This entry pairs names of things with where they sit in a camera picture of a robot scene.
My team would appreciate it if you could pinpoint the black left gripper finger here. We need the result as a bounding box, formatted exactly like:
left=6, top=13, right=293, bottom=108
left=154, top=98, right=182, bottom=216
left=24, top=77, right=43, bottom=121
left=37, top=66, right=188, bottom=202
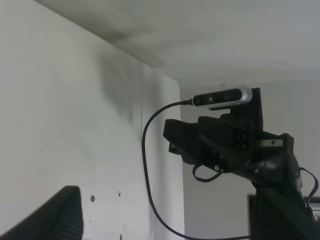
left=0, top=185, right=84, bottom=240

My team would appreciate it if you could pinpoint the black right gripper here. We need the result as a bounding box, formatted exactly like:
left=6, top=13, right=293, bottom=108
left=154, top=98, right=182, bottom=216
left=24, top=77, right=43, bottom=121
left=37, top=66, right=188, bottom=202
left=163, top=88, right=293, bottom=180

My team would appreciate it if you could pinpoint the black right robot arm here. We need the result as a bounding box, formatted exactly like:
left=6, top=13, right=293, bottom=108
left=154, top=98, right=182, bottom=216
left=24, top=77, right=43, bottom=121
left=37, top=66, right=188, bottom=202
left=163, top=87, right=320, bottom=240

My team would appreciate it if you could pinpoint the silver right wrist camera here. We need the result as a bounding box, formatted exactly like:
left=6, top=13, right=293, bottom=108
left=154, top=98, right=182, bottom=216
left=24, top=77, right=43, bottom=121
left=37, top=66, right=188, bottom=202
left=192, top=86, right=253, bottom=109

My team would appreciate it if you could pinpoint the black right camera cable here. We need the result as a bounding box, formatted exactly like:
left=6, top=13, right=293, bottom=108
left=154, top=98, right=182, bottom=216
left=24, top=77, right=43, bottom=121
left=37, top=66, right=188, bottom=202
left=141, top=99, right=252, bottom=240

